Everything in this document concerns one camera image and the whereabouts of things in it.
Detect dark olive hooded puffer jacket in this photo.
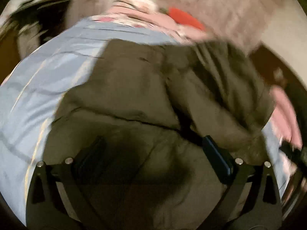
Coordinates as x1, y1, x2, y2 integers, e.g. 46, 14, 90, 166
43, 39, 274, 229

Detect pink folded quilt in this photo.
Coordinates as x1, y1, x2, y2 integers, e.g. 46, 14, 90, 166
270, 85, 303, 149

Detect blue plaid bed sheet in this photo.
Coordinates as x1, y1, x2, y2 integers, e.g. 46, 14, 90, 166
1, 18, 177, 223

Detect right pink lace curtain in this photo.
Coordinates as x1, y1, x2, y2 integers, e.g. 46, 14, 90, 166
157, 0, 284, 52

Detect orange carrot plush toy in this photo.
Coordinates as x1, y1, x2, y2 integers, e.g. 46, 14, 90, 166
159, 7, 205, 31

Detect pink cartoon print bed sheet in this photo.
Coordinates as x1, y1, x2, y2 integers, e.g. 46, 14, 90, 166
90, 6, 214, 44

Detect floral print pillow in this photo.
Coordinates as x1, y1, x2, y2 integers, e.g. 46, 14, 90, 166
114, 0, 159, 14

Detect dark wooden bed frame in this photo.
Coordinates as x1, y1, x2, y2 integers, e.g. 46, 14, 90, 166
249, 45, 306, 145

